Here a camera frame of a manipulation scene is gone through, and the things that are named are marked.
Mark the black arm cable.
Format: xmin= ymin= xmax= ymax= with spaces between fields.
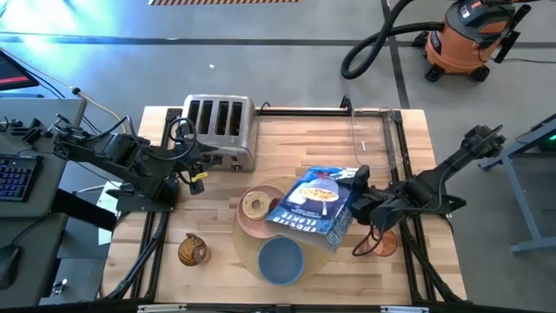
xmin=350 ymin=212 xmax=388 ymax=258
xmin=167 ymin=116 xmax=200 ymax=163

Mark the yellow cable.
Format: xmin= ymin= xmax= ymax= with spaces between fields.
xmin=71 ymin=86 xmax=128 ymax=134

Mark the black computer mouse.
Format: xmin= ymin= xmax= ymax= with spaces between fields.
xmin=0 ymin=243 xmax=22 ymax=290

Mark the black metal table frame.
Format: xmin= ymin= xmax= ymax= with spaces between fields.
xmin=102 ymin=96 xmax=468 ymax=313

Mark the tan bagel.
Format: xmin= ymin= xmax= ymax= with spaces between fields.
xmin=242 ymin=190 xmax=271 ymax=221

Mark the clear plastic bin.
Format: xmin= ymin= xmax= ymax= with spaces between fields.
xmin=349 ymin=106 xmax=400 ymax=170

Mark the computer monitor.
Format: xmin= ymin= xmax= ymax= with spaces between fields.
xmin=0 ymin=48 xmax=40 ymax=92

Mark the silver desk clamp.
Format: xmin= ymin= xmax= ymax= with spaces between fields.
xmin=50 ymin=277 xmax=69 ymax=297

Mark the grey desk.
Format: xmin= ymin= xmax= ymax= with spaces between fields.
xmin=0 ymin=97 xmax=88 ymax=308

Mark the pink plate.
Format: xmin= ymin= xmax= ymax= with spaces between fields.
xmin=235 ymin=184 xmax=290 ymax=240

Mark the white paper sheet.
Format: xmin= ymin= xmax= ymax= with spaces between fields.
xmin=96 ymin=180 xmax=128 ymax=247

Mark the backlit black keyboard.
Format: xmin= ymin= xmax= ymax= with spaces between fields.
xmin=0 ymin=152 xmax=44 ymax=203

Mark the orange shop vacuum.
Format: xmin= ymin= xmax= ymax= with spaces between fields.
xmin=423 ymin=0 xmax=533 ymax=83

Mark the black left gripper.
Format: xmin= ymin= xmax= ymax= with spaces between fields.
xmin=172 ymin=138 xmax=222 ymax=196

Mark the grey metal stand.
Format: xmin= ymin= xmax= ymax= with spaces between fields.
xmin=477 ymin=113 xmax=556 ymax=256

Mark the black vacuum hose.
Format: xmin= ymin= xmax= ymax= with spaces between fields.
xmin=341 ymin=0 xmax=444 ymax=81

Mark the silver metal bracket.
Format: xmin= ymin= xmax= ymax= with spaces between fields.
xmin=380 ymin=305 xmax=431 ymax=313
xmin=136 ymin=303 xmax=188 ymax=313

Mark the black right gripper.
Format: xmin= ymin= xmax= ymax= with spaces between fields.
xmin=348 ymin=164 xmax=403 ymax=227

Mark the blue frosted flakes cereal box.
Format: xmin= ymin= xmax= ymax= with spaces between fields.
xmin=264 ymin=164 xmax=361 ymax=254

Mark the large blue ceramic bowl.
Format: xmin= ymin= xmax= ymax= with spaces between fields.
xmin=257 ymin=236 xmax=306 ymax=287

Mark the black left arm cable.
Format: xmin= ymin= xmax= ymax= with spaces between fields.
xmin=167 ymin=116 xmax=200 ymax=163

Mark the stainless steel four-slot toaster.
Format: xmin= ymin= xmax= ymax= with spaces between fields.
xmin=180 ymin=94 xmax=260 ymax=174

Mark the amber glass cup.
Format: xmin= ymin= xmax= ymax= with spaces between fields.
xmin=360 ymin=228 xmax=399 ymax=258

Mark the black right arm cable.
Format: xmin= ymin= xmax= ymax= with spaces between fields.
xmin=350 ymin=212 xmax=388 ymax=258

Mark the round woven straw placemat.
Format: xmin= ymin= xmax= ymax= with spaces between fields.
xmin=231 ymin=176 xmax=331 ymax=286

